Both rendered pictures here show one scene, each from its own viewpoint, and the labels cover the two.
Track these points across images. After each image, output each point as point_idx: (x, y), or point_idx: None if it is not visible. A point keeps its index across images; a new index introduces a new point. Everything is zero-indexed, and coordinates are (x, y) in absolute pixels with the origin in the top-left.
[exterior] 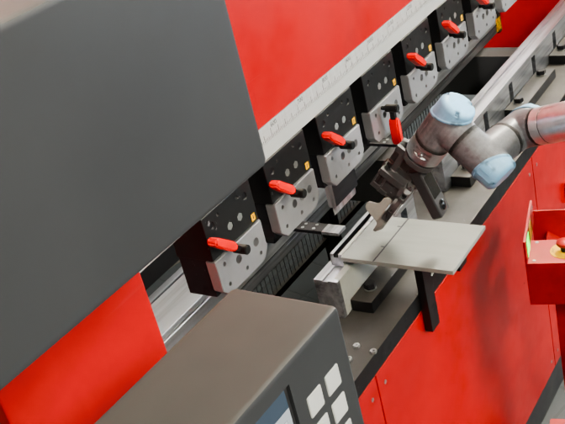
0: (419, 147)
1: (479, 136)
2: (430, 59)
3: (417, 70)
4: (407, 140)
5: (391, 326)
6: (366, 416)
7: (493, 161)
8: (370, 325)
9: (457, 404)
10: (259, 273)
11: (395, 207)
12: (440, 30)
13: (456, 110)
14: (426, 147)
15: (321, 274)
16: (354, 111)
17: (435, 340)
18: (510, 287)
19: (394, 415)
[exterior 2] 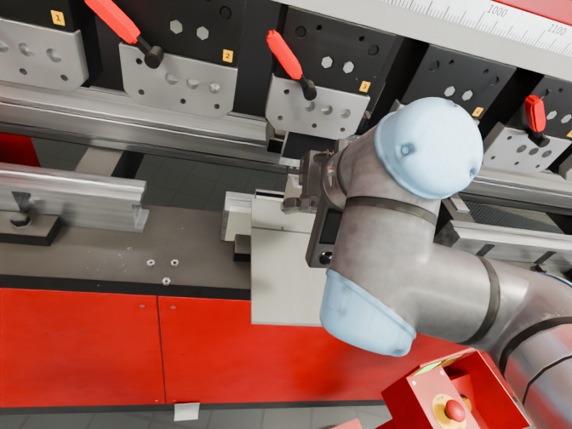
0: (337, 160)
1: (401, 237)
2: (557, 145)
3: (525, 135)
4: None
5: (214, 284)
6: (126, 309)
7: (360, 302)
8: (214, 264)
9: (277, 363)
10: (253, 163)
11: (287, 204)
12: None
13: (416, 142)
14: (339, 167)
15: (235, 195)
16: (376, 77)
17: (277, 326)
18: (409, 354)
19: (177, 328)
